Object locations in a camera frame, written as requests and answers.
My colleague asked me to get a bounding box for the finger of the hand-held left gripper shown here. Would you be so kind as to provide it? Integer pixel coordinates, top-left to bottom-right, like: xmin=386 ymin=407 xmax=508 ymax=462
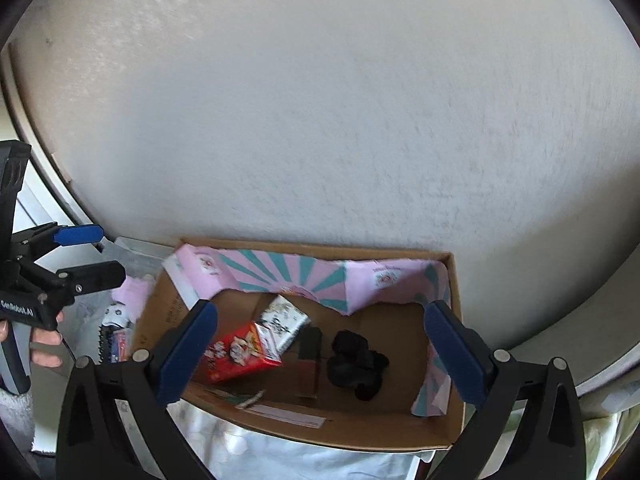
xmin=17 ymin=260 xmax=127 ymax=306
xmin=14 ymin=223 xmax=105 ymax=261

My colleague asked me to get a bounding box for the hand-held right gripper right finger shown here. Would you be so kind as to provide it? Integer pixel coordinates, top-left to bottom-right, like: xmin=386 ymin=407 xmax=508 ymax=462
xmin=424 ymin=299 xmax=587 ymax=480

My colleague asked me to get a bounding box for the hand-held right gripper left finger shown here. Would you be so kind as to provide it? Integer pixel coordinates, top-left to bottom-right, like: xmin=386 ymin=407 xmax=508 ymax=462
xmin=55 ymin=299 xmax=219 ymax=480

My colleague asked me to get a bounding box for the pink fluffy cloth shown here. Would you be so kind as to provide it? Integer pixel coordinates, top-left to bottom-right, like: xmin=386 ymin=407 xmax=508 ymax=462
xmin=111 ymin=276 xmax=156 ymax=321

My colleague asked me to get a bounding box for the white sock with black print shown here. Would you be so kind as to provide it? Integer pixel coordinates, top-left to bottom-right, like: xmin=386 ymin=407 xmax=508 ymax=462
xmin=102 ymin=302 xmax=134 ymax=331

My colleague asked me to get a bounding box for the pink striped cardboard box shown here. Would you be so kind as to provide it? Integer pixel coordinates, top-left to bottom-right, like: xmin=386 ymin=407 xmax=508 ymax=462
xmin=131 ymin=237 xmax=466 ymax=451

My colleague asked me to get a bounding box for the person's left forearm fuzzy sleeve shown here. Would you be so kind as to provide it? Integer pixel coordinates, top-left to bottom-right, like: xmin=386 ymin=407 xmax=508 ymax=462
xmin=0 ymin=389 xmax=35 ymax=455

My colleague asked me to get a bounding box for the person's left hand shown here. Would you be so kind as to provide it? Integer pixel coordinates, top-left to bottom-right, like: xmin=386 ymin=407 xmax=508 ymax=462
xmin=29 ymin=310 xmax=65 ymax=368

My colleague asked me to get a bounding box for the red snack packet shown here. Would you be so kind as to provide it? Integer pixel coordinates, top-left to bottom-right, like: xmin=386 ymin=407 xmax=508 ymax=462
xmin=202 ymin=322 xmax=284 ymax=386

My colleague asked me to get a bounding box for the white plastic tray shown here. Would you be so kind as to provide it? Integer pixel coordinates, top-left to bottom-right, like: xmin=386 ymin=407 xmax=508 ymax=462
xmin=102 ymin=236 xmax=179 ymax=261

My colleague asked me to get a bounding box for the small colourful packet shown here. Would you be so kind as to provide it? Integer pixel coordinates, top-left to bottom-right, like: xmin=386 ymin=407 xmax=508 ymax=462
xmin=112 ymin=327 xmax=134 ymax=364

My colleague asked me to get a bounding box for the black hair comb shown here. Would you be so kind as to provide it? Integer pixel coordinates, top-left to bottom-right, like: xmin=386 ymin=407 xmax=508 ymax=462
xmin=97 ymin=325 xmax=118 ymax=364

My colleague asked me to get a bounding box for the black-and-white printed sock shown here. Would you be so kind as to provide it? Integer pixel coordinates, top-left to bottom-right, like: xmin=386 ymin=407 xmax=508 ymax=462
xmin=257 ymin=295 xmax=312 ymax=354

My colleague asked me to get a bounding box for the black rolled sock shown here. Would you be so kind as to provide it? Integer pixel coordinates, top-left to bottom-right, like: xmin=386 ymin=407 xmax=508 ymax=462
xmin=327 ymin=330 xmax=391 ymax=403

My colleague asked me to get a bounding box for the dark rectangular case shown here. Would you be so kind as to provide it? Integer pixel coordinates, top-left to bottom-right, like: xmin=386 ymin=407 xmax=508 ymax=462
xmin=295 ymin=326 xmax=324 ymax=399

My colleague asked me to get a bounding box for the floral bedsheet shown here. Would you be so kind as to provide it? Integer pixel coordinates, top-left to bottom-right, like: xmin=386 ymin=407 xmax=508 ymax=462
xmin=30 ymin=250 xmax=640 ymax=480

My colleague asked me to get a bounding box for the white window frame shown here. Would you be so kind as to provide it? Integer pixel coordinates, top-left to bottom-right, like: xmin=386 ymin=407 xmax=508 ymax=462
xmin=0 ymin=40 xmax=103 ymax=241

